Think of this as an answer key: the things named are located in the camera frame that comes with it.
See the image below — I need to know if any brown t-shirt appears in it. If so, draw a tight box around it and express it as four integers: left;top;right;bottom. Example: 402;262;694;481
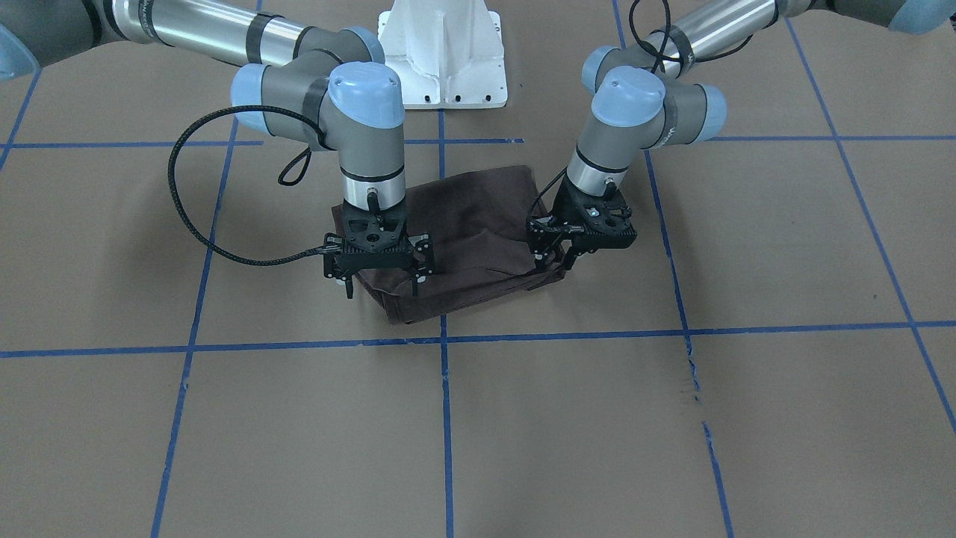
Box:
356;166;565;324

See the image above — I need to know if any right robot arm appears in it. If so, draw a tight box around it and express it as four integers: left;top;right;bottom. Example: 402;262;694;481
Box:
1;1;434;295

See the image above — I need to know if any white pedestal column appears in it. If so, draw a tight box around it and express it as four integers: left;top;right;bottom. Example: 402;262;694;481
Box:
378;1;509;110

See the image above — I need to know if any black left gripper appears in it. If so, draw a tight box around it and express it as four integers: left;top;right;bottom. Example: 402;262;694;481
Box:
526;179;605;271

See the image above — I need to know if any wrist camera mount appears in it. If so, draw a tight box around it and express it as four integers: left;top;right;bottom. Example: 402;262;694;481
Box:
571;202;636;253
323;214;417;279

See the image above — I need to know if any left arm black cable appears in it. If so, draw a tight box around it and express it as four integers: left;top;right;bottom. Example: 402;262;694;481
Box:
526;0;755;225

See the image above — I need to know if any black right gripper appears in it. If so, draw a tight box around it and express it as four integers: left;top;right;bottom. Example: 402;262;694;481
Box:
322;200;435;300

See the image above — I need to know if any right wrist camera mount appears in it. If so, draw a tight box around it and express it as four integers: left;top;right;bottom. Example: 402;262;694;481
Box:
323;214;417;279

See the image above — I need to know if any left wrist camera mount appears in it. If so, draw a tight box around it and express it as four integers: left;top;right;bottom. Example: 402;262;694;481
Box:
571;202;636;253

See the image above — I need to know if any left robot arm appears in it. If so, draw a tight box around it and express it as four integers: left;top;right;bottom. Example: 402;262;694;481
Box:
527;1;954;270

